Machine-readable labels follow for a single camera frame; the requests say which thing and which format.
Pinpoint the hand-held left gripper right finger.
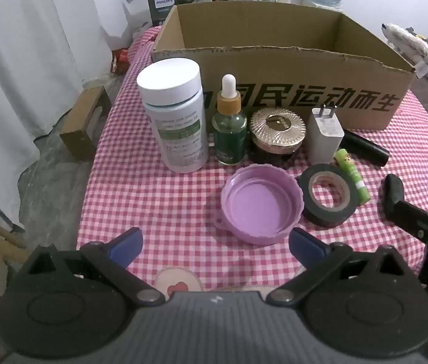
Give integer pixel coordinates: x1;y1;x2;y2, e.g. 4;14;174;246
267;227;419;307

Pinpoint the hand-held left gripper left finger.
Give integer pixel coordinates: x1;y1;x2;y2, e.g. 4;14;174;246
19;227;165;307

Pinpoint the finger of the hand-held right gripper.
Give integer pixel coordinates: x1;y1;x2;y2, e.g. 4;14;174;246
378;174;428;245

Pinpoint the black electrical tape roll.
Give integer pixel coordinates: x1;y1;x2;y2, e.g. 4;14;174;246
295;164;362;228

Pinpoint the green lip balm stick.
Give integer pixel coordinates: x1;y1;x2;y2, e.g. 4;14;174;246
334;149;371;203

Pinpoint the gold-lidded cosmetic jar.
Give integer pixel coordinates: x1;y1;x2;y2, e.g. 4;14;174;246
250;107;307;163

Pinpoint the large cardboard box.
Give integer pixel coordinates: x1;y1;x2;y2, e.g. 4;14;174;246
151;2;416;131

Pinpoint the white plastic bottle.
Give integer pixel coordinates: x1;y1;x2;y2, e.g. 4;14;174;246
136;59;209;173

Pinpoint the pink checked tablecloth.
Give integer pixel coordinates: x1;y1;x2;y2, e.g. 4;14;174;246
76;26;428;292

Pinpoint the black cylindrical tube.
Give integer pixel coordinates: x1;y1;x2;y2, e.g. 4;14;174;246
341;129;390;167

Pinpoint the purple plastic lid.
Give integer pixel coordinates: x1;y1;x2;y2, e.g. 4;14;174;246
220;164;305;245

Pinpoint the white charger plug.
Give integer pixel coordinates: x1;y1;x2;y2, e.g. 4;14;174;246
308;106;345;165

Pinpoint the small brown cardboard box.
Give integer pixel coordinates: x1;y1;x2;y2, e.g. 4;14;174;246
59;85;113;162

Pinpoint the green dropper bottle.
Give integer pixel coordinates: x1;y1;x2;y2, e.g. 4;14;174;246
212;74;248;166

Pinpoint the grey and white bedding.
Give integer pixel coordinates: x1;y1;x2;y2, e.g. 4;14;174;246
381;23;428;114

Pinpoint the red package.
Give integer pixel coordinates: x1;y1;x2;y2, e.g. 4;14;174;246
111;47;130;76

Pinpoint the white curtain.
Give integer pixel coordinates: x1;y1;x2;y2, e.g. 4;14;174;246
0;0;150;232

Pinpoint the wooden frame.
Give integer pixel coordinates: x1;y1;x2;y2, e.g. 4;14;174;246
0;212;29;349

